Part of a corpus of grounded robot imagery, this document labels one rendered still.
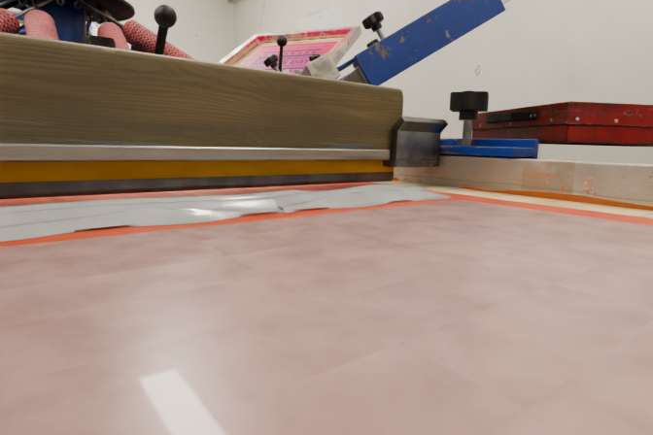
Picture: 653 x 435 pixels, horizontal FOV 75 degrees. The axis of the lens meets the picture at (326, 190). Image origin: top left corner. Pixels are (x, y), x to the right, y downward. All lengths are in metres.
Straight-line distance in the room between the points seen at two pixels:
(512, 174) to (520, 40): 2.07
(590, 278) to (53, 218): 0.24
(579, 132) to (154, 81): 0.94
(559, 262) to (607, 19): 2.18
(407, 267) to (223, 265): 0.07
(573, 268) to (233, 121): 0.26
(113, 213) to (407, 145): 0.31
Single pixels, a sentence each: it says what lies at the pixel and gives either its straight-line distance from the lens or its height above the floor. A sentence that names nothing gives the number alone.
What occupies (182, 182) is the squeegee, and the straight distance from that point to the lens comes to 0.35.
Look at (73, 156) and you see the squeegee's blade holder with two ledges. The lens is 0.31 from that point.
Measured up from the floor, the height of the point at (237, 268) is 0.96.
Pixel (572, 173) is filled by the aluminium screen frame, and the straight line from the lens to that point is 0.43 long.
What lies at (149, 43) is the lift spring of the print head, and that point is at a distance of 1.06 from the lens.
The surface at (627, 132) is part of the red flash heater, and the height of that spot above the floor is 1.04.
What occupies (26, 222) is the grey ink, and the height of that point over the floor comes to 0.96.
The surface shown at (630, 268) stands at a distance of 0.21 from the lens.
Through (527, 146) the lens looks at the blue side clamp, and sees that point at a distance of 0.49.
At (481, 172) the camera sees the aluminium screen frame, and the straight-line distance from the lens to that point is 0.47.
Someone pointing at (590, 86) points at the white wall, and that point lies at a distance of 2.32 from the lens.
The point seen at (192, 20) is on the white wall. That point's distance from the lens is 4.92.
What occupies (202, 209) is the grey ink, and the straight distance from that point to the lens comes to 0.26.
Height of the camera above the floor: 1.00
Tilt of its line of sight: 6 degrees down
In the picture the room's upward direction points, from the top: 2 degrees clockwise
